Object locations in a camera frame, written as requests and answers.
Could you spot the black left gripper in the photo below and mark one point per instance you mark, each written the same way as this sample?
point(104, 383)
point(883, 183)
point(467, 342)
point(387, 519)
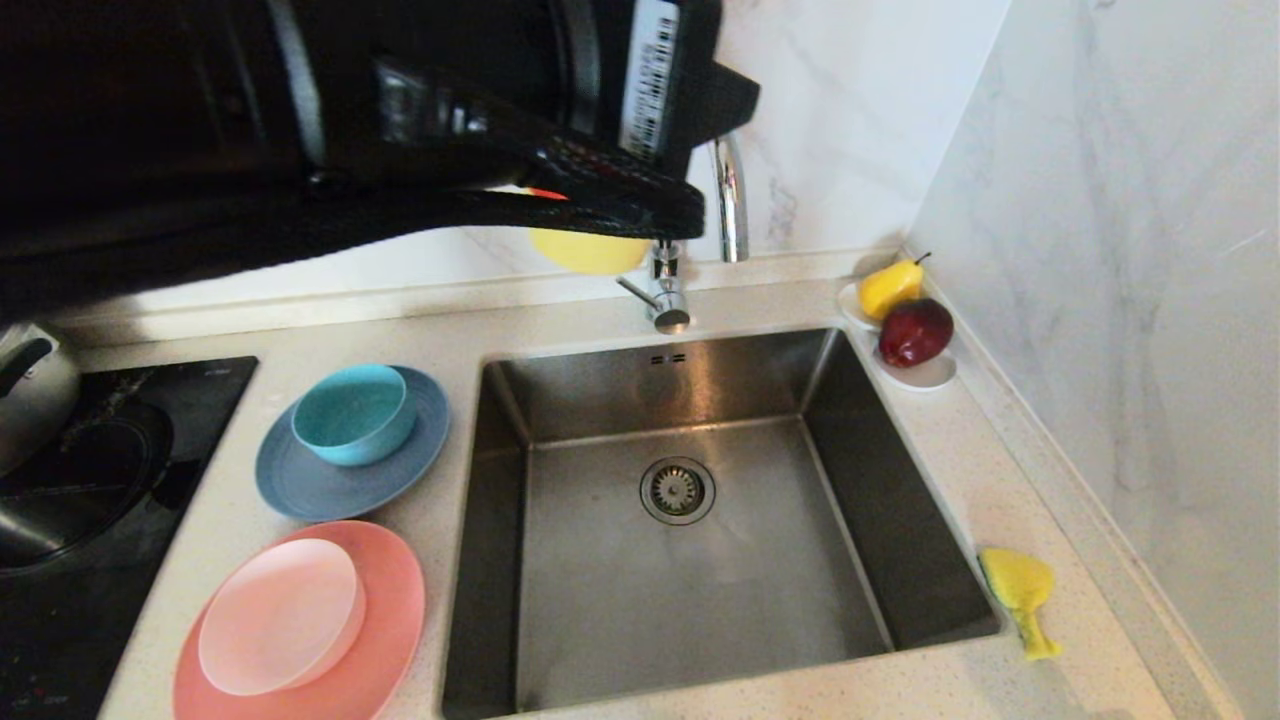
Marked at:
point(590, 70)

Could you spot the orange dish soap bottle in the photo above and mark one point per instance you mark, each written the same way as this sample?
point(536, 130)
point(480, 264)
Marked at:
point(590, 255)

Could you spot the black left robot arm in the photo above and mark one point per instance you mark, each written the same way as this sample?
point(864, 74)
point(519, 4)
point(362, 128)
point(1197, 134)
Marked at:
point(150, 100)

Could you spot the metal sink drain strainer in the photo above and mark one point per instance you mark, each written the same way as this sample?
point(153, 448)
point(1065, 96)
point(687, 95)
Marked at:
point(678, 492)

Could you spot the stainless steel sink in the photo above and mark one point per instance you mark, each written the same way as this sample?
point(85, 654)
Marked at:
point(700, 600)

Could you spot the yellow sponge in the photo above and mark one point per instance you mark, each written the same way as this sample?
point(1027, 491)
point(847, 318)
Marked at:
point(1018, 582)

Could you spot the chrome gooseneck faucet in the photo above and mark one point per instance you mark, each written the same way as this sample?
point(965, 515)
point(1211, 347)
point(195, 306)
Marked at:
point(668, 295)

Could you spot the yellow pear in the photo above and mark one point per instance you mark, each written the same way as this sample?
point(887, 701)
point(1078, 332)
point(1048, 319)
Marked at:
point(887, 288)

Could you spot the dark red apple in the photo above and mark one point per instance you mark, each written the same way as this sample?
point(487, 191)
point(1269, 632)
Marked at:
point(914, 333)

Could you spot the teal bowl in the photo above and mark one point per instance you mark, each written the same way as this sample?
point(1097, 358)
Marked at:
point(355, 430)

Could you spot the white fruit dish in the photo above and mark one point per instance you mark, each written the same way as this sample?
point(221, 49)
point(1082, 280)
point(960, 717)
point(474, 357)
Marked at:
point(927, 377)

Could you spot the blue plate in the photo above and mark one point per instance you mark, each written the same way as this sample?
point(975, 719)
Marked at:
point(320, 492)

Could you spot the large salmon pink plate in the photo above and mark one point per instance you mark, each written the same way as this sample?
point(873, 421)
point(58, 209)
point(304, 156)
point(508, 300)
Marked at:
point(395, 600)

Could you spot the small light pink plate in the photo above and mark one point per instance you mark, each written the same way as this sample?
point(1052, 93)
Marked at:
point(280, 618)

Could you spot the stainless steel pot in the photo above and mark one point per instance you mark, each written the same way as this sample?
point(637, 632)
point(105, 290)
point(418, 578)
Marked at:
point(40, 400)

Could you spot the black induction cooktop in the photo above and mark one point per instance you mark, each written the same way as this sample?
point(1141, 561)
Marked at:
point(60, 640)

